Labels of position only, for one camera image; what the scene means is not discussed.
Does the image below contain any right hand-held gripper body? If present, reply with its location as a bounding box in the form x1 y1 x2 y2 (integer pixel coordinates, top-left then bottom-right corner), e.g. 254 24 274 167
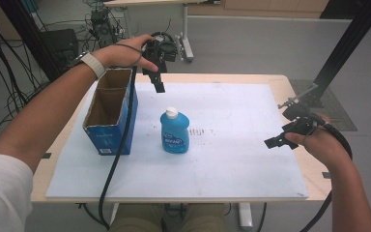
281 103 328 137

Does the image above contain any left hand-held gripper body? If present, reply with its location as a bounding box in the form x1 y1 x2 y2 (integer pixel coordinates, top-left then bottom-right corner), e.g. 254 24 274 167
140 31 179 77

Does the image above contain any blue bottle with white cap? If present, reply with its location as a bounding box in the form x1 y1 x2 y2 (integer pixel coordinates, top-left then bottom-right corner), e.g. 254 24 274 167
159 106 191 155

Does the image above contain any blue cardboard box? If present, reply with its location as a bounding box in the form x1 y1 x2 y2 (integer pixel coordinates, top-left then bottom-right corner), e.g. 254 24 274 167
82 67 139 157

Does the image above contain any person's right hand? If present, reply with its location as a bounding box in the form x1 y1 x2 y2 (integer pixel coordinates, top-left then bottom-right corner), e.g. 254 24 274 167
284 114 353 172

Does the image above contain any person's left hand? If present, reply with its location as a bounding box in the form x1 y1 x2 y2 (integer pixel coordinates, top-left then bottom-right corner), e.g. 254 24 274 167
100 34 159 73

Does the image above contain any background table with white leg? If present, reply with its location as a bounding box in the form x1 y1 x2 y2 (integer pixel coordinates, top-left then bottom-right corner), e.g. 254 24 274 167
102 0 222 63

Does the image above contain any white foam board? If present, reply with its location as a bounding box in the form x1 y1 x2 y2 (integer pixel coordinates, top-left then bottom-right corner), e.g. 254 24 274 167
44 81 309 199

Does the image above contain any white wristband watch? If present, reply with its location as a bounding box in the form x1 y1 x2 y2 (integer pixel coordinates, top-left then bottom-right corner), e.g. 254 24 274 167
71 51 107 80

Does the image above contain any white table leg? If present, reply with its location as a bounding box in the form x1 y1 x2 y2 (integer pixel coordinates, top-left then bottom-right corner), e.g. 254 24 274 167
238 202 254 232

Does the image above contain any black computer case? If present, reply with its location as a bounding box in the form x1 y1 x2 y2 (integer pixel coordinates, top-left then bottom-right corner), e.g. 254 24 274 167
40 28 80 71

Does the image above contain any person's right leg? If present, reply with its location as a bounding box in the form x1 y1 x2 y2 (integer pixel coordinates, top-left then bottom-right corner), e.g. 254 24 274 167
177 203 226 232

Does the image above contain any person's leg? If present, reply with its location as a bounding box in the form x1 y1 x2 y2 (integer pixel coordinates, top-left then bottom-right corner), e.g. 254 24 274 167
177 203 226 232
109 203 166 232

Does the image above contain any person's left leg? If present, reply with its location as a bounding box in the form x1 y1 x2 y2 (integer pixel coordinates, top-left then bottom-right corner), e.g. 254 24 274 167
109 203 166 232

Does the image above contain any white shirt sleeve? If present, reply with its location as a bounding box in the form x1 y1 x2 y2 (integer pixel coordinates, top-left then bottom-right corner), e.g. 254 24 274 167
0 154 35 232

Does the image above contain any thin black wire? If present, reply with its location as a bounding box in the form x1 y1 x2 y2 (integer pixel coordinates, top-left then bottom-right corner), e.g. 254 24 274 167
114 43 144 67

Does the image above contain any grey equipment with cables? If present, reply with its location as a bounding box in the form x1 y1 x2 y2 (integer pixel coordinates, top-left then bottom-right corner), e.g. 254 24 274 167
89 8 126 48

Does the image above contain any black metal frame post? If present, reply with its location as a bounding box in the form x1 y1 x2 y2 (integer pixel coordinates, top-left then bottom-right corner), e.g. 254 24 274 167
276 0 371 111
0 0 63 82

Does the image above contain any bundle of black floor cables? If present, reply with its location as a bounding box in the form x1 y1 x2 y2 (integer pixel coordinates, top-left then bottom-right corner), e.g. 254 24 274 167
0 0 51 157

